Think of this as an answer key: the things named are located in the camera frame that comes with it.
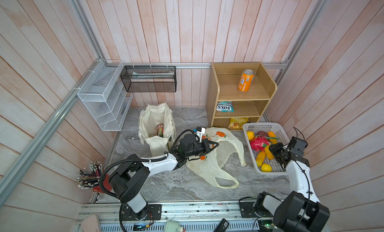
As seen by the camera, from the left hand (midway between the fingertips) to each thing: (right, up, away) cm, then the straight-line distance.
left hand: (219, 147), depth 75 cm
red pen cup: (-66, -16, -1) cm, 68 cm away
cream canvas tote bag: (-40, +17, +18) cm, 47 cm away
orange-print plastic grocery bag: (-6, -9, -1) cm, 11 cm away
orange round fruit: (+25, +4, +21) cm, 33 cm away
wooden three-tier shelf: (+13, +32, +10) cm, 36 cm away
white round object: (-24, -34, -9) cm, 42 cm away
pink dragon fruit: (+27, 0, +14) cm, 31 cm away
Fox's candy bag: (+7, +23, +17) cm, 30 cm away
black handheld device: (-1, -35, -9) cm, 36 cm away
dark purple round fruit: (+32, +5, +20) cm, 38 cm away
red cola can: (-34, +8, +15) cm, 38 cm away
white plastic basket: (+43, +7, +25) cm, 50 cm away
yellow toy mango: (+28, -13, +8) cm, 32 cm away
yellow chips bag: (+19, +12, +29) cm, 37 cm away
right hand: (+33, -1, +9) cm, 34 cm away
